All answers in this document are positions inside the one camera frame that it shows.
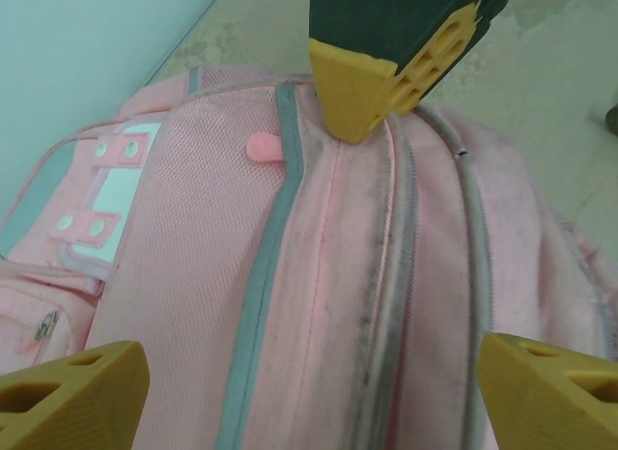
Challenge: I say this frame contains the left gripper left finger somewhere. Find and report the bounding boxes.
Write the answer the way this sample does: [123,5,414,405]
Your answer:
[0,340,150,450]

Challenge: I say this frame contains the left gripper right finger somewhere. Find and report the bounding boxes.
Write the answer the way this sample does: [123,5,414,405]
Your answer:
[477,332,618,450]

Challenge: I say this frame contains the pink backpack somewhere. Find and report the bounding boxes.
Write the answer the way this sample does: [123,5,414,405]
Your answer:
[0,66,618,450]

